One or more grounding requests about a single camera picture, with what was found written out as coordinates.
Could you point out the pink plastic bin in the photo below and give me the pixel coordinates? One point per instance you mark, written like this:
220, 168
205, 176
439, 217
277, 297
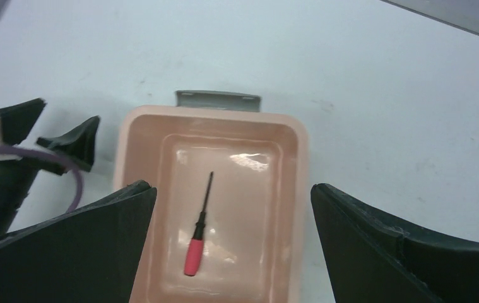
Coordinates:
255, 214

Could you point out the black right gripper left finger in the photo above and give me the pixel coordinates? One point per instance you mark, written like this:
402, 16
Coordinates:
90, 254

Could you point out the red handled screwdriver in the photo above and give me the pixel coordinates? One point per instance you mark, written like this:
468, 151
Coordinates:
196, 246

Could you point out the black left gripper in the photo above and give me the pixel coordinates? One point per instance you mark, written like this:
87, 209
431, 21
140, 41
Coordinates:
16, 177

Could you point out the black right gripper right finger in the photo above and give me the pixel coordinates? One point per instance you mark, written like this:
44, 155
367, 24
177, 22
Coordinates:
374, 256

